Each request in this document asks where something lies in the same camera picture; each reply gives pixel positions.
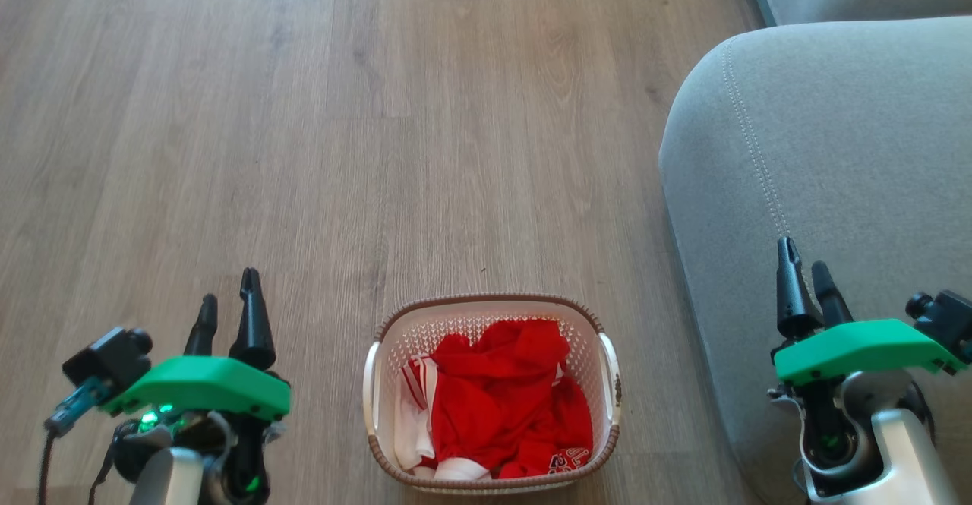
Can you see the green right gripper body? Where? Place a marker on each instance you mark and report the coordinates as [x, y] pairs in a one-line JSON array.
[[858, 349]]

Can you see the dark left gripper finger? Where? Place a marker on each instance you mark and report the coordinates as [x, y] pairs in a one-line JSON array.
[[203, 330], [252, 330]]

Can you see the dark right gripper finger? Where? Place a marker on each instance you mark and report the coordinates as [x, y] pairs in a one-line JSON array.
[[831, 300], [791, 292]]

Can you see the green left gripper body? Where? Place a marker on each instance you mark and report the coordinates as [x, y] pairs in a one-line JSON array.
[[205, 387]]

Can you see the white plastic laundry basket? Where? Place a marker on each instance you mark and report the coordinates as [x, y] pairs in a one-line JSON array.
[[486, 309]]

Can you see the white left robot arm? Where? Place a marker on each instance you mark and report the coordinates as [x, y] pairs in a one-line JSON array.
[[168, 478]]

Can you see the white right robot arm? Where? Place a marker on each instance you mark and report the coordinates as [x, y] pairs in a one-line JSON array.
[[904, 456]]

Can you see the grey fabric sofa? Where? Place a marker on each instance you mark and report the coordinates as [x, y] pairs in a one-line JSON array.
[[835, 148]]

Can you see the white garment with red stripes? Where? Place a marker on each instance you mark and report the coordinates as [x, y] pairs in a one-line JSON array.
[[414, 421]]

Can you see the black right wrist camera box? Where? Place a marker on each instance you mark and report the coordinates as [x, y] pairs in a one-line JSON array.
[[945, 315]]

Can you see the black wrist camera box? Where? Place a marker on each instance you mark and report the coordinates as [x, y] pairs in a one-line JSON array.
[[110, 359], [945, 315]]

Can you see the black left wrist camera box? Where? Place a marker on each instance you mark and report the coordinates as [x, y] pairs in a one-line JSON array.
[[110, 359]]

